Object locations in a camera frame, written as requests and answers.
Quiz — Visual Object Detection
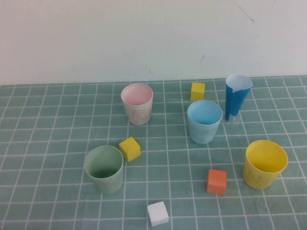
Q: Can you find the light blue plastic cup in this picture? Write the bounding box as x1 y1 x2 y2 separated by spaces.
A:
187 100 223 145

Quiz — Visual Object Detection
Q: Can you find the green plastic cup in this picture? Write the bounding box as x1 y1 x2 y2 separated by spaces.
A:
83 145 124 195

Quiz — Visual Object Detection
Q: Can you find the yellow plastic cup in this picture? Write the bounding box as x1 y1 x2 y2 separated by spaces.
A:
243 140 289 190

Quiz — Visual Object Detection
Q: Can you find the yellow foam cube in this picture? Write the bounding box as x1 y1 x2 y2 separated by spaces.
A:
118 137 142 163
189 82 206 102

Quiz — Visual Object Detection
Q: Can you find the blue rolled paper cone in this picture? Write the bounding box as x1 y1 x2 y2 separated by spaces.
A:
224 74 253 122

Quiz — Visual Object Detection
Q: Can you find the orange foam cube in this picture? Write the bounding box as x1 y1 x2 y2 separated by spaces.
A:
206 169 227 196

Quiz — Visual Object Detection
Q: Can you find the green grid table mat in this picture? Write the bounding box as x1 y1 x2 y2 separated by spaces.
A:
0 75 307 230

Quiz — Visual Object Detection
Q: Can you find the white foam cube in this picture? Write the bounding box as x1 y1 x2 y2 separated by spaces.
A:
147 201 169 227

